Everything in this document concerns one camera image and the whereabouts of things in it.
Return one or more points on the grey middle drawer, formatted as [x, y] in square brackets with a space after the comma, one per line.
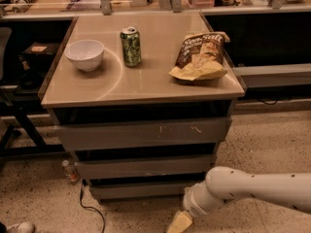
[145, 167]

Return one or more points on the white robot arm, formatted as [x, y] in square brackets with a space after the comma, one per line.
[223, 185]

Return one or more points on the sea salt chips bag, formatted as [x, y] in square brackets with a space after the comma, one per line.
[201, 57]

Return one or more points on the grey bottom drawer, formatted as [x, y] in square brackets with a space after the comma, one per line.
[139, 190]

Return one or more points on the green soda can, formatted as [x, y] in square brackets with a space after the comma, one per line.
[131, 51]

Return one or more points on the white shoe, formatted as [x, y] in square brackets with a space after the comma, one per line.
[23, 227]

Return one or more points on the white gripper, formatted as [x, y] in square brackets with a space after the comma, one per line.
[190, 206]

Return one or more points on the clear plastic bottle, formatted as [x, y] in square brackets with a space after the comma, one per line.
[70, 171]

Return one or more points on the grey drawer cabinet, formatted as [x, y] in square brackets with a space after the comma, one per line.
[115, 92]

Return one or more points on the black box with label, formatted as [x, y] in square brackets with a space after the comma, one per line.
[40, 51]

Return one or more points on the grey drawer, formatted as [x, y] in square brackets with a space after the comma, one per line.
[145, 167]
[136, 134]
[139, 190]

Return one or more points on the white bowl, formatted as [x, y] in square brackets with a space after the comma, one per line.
[85, 55]

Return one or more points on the grey top drawer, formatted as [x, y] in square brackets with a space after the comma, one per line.
[136, 134]

